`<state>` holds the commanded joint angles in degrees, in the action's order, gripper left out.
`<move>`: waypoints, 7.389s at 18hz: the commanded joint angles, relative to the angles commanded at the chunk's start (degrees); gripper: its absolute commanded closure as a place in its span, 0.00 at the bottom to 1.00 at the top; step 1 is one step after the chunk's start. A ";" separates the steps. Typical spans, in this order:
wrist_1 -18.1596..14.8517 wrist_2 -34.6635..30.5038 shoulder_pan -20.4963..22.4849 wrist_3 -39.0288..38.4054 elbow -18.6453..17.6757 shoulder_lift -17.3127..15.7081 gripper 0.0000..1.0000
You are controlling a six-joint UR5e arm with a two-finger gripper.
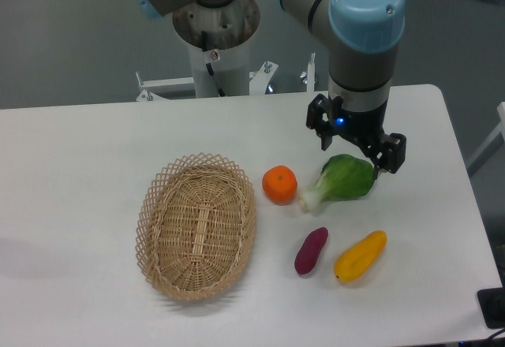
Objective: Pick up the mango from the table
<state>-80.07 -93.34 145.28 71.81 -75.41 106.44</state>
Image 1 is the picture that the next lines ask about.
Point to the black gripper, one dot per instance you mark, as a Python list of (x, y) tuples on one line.
[(328, 118)]

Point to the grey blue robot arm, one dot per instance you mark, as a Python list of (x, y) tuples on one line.
[(361, 37)]

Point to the yellow mango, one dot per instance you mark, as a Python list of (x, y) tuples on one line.
[(355, 261)]

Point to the green bok choy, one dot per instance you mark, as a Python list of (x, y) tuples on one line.
[(343, 177)]

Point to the orange tangerine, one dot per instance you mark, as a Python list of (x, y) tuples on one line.
[(279, 184)]

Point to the purple sweet potato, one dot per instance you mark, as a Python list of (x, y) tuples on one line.
[(309, 252)]

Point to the oval wicker basket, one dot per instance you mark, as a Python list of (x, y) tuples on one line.
[(196, 227)]

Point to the black device at table edge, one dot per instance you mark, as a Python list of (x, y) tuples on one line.
[(491, 302)]

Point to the white frame at right edge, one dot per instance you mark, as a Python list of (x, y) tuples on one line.
[(489, 146)]

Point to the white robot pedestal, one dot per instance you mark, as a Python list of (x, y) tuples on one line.
[(218, 41)]

